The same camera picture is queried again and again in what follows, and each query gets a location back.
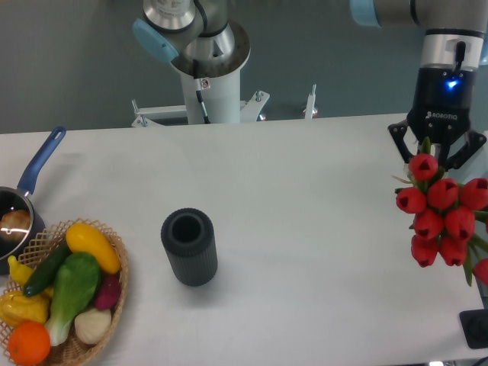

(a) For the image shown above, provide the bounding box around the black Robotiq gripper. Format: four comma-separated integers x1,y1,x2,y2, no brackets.
387,67,487,169

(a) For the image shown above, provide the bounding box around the red tulip bouquet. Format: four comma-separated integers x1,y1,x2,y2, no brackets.
395,137,487,285

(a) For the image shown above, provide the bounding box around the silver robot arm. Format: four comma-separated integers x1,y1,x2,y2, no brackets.
133,1,487,170

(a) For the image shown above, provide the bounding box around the dark grey ribbed vase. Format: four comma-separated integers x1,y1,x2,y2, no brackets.
160,207,218,287

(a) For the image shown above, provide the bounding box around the black device at edge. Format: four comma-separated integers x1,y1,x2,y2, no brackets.
459,309,487,349

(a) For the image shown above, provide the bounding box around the purple red onion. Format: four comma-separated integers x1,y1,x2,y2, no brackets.
93,274,121,310

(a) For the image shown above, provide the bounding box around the yellow squash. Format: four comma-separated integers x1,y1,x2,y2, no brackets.
66,223,121,275

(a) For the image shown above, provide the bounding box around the green bok choy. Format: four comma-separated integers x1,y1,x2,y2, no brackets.
45,252,101,347

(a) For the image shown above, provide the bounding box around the white garlic bulb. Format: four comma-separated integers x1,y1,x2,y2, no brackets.
74,308,112,345

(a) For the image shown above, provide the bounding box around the green cucumber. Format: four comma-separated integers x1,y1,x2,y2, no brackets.
23,240,72,297

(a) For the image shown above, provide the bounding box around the woven wicker basket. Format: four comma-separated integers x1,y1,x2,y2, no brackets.
1,219,129,365

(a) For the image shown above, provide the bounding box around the bread roll in pan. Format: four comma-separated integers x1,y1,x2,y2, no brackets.
1,210,31,243

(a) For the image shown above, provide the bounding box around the yellow banana pepper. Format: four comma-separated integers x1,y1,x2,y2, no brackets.
8,255,34,287

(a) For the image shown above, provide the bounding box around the yellow gourd pumpkin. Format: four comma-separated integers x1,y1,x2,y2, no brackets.
1,291,50,328

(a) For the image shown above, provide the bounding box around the orange fruit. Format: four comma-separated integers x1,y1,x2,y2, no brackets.
7,321,51,365

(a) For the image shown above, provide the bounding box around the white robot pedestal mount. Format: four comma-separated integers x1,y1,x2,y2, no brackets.
130,18,319,128

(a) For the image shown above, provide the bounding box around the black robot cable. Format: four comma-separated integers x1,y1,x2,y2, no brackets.
191,59,211,125

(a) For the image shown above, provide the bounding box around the blue handled saucepan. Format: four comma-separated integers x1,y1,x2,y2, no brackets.
1,127,66,275

